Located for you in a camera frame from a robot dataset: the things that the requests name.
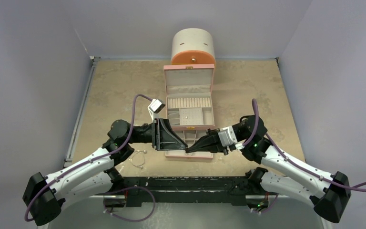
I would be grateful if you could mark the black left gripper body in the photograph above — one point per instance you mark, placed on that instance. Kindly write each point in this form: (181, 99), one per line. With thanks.
(155, 134)

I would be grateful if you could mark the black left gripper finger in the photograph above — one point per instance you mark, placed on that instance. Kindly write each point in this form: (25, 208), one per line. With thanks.
(166, 133)
(171, 145)

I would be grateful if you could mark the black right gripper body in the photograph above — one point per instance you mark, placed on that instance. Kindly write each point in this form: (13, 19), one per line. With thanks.
(216, 141)

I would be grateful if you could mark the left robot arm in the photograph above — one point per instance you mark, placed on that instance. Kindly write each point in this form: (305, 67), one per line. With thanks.
(47, 196)

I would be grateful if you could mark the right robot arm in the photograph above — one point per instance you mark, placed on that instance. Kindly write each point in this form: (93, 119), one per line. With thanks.
(323, 191)

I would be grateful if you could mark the pink jewelry box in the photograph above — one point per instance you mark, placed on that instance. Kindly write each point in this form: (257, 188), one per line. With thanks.
(189, 93)

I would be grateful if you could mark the silver pearl bangle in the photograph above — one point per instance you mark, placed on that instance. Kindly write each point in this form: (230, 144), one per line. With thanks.
(137, 159)

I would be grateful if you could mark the round beige orange box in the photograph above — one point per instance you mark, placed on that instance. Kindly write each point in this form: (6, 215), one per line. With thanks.
(193, 46)

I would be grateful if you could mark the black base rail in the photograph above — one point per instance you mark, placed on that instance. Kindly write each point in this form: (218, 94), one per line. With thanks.
(237, 191)

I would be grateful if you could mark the aluminium frame rail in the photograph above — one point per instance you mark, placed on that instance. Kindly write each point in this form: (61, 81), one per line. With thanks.
(61, 82)

